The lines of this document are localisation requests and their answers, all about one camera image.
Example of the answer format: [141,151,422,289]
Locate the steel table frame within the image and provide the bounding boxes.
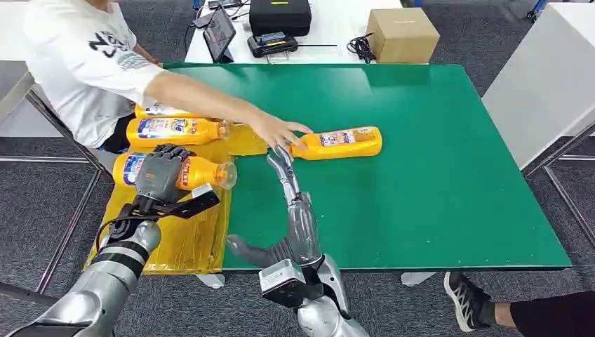
[0,88,115,308]

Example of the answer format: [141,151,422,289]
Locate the black carrying case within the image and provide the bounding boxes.
[248,0,312,38]

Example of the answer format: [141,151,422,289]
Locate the orange drink bottle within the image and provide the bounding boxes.
[290,126,383,161]
[135,103,208,120]
[126,117,232,149]
[112,151,238,192]

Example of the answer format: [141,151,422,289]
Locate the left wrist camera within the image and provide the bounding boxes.
[155,183,222,220]

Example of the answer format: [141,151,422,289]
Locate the dark tablet on stand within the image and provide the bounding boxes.
[203,5,237,64]

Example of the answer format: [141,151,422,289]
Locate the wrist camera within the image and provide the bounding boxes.
[155,183,222,220]
[258,259,324,309]

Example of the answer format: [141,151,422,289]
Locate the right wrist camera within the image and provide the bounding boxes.
[258,259,324,309]

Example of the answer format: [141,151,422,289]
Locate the brown cardboard box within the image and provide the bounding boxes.
[366,8,441,65]

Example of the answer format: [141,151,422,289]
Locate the person's right hand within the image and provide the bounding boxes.
[248,114,314,152]

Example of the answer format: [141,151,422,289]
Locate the black coiled cable bundle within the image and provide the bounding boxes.
[346,33,377,65]

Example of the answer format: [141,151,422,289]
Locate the white table foot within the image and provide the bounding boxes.
[195,273,227,290]
[400,272,438,287]

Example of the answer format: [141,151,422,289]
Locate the person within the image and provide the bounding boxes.
[443,272,595,337]
[20,0,314,154]

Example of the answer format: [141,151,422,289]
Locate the green table mat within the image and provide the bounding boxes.
[162,62,573,272]

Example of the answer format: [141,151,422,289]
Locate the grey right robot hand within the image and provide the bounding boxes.
[226,145,325,270]

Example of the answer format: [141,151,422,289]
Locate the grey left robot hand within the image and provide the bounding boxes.
[135,144,196,203]

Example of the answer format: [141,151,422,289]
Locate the yellow plastic sheet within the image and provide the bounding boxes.
[83,123,268,276]

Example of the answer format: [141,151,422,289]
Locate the black device with yellow label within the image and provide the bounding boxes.
[246,31,300,59]

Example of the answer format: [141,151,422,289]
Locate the white side table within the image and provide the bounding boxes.
[481,2,595,250]

